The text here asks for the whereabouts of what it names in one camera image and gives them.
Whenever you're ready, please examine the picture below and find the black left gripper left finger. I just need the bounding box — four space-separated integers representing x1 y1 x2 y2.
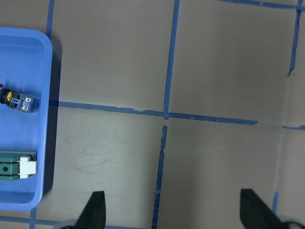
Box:
75 191 106 229

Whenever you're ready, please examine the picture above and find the blue plastic tray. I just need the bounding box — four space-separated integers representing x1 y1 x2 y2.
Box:
0 27 52 211

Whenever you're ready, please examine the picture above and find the green terminal block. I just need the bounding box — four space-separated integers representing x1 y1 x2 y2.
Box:
0 151 37 181

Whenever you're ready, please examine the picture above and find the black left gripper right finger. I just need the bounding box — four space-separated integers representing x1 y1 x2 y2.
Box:
239 189 286 229

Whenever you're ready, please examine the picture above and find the red emergency stop button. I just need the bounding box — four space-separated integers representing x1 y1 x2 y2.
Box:
0 84 40 113

